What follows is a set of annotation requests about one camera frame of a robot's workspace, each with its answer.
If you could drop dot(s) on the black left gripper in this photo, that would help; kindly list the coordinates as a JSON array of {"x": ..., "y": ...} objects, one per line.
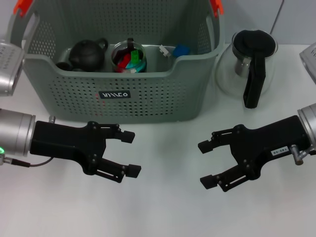
[{"x": 66, "y": 143}]

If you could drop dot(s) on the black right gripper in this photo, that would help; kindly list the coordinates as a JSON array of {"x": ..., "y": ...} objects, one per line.
[{"x": 266, "y": 145}]

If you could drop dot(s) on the white toy brick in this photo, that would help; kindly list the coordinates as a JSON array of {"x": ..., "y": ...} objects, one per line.
[{"x": 132, "y": 71}]

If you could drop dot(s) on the teal square toy brick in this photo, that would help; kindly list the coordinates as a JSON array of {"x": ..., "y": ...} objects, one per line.
[{"x": 138, "y": 67}]

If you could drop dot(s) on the dark red arch brick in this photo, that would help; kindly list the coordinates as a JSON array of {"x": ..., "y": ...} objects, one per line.
[{"x": 123, "y": 63}]

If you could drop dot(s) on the bright green toy brick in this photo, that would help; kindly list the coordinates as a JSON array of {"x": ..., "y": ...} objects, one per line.
[{"x": 136, "y": 56}]

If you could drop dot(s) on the glass teacup black sleeve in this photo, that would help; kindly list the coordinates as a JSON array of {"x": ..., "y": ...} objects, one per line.
[
  {"x": 142, "y": 49},
  {"x": 64, "y": 56}
]

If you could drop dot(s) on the clear translucent toy brick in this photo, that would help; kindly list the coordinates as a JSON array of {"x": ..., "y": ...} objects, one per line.
[{"x": 164, "y": 50}]

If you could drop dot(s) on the blue square toy brick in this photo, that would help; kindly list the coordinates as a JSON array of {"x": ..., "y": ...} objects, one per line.
[{"x": 181, "y": 50}]

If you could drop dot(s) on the grey perforated storage bin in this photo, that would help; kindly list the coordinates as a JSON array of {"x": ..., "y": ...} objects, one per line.
[{"x": 160, "y": 98}]

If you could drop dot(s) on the black clay teapot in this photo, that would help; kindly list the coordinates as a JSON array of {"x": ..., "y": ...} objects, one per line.
[{"x": 86, "y": 55}]

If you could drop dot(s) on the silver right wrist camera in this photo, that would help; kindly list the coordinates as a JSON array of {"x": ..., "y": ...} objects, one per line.
[{"x": 309, "y": 61}]

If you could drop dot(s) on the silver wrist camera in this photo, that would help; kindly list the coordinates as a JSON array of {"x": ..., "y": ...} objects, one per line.
[
  {"x": 7, "y": 69},
  {"x": 309, "y": 61}
]

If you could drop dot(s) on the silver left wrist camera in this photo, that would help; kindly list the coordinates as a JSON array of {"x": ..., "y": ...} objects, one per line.
[{"x": 7, "y": 69}]

